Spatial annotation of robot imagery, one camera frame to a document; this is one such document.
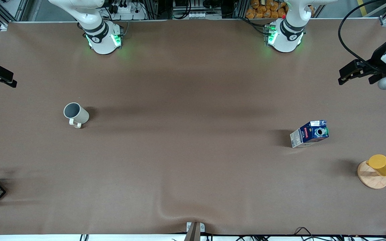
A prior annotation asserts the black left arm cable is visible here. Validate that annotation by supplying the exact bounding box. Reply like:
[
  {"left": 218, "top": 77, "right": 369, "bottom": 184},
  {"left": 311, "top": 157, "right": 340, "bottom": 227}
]
[{"left": 338, "top": 0, "right": 386, "bottom": 73}]

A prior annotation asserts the metal table clamp bracket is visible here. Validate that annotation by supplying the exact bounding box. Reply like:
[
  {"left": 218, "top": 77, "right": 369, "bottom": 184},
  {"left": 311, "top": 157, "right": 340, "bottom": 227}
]
[{"left": 184, "top": 222, "right": 205, "bottom": 241}]

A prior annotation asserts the grey mug with handle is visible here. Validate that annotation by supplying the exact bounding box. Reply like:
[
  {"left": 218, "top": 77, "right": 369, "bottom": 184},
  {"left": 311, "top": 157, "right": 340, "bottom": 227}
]
[{"left": 63, "top": 102, "right": 89, "bottom": 129}]

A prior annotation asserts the white socket bar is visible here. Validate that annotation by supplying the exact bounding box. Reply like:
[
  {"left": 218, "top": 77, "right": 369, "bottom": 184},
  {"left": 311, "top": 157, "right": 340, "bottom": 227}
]
[{"left": 173, "top": 10, "right": 222, "bottom": 19}]

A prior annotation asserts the yellow plastic cup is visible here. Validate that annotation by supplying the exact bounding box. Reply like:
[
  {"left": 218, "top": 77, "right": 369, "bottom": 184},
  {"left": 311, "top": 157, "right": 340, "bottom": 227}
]
[{"left": 366, "top": 154, "right": 386, "bottom": 177}]

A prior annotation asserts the round wooden mug stand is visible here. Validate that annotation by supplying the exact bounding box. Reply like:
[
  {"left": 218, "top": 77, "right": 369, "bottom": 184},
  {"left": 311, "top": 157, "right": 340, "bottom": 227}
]
[{"left": 357, "top": 161, "right": 386, "bottom": 190}]

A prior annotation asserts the white power strip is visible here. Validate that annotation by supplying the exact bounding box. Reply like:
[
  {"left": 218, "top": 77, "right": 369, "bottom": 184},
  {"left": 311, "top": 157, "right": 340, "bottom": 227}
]
[{"left": 108, "top": 0, "right": 146, "bottom": 20}]

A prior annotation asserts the brown table cloth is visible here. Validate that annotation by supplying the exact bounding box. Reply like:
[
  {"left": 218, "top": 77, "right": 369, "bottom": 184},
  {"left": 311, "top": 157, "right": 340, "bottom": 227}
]
[{"left": 0, "top": 18, "right": 386, "bottom": 235}]

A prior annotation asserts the black floor cable loop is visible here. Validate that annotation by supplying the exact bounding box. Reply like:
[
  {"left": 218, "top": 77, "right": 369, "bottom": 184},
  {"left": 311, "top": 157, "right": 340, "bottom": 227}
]
[{"left": 294, "top": 227, "right": 319, "bottom": 237}]

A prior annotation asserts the bag of orange snacks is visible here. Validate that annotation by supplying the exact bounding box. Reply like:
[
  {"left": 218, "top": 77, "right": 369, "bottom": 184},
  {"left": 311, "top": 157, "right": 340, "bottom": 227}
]
[{"left": 246, "top": 0, "right": 288, "bottom": 19}]

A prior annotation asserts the blue milk carton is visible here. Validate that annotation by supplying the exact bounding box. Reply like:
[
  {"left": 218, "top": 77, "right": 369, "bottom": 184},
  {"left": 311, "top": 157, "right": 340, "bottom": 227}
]
[{"left": 290, "top": 120, "right": 329, "bottom": 148}]

